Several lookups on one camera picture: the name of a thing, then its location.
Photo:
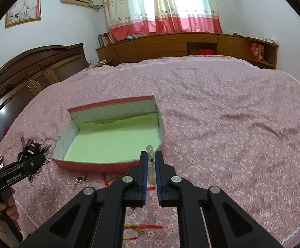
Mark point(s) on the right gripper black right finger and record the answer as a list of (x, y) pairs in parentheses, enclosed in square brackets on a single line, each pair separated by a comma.
[(207, 217)]

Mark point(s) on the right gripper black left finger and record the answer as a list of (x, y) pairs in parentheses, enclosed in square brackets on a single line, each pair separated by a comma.
[(95, 218)]

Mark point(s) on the pink cardboard box green lining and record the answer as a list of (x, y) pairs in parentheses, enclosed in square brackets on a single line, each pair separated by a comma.
[(109, 136)]

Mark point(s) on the dark wooden headboard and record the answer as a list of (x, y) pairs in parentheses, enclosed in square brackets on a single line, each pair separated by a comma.
[(26, 75)]

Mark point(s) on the pink floral bedspread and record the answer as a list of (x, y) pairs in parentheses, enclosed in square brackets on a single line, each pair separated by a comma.
[(227, 123)]

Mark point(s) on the framed wedding photo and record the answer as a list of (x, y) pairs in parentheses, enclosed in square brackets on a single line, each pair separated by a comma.
[(23, 11)]

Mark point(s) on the red cushion in cabinet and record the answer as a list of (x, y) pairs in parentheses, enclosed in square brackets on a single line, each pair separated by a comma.
[(206, 51)]

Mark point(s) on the long wooden cabinet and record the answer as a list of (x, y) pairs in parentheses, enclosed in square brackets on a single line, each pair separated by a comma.
[(187, 43)]

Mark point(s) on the red box on shelf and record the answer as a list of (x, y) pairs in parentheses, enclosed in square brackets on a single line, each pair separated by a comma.
[(257, 51)]

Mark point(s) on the row of books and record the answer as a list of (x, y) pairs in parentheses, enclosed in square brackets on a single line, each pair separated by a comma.
[(106, 39)]

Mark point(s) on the pink white floral curtain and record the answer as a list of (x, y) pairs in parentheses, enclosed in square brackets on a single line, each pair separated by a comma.
[(129, 17)]

